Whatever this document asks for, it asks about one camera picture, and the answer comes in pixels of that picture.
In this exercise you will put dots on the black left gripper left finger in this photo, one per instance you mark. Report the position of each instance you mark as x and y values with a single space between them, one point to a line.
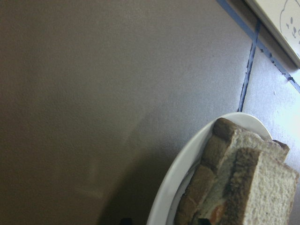
126 221

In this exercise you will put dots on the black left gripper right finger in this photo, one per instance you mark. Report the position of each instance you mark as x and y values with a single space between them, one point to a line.
203 221

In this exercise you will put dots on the white round plate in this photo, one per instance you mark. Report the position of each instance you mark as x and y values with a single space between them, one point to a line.
177 178

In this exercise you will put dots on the white bread slice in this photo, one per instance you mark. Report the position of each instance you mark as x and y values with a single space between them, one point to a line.
262 190

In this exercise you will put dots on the bottom sandwich bread slice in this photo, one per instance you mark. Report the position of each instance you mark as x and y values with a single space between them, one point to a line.
211 176

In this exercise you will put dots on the white bear serving tray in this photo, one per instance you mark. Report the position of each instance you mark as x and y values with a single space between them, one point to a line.
282 18

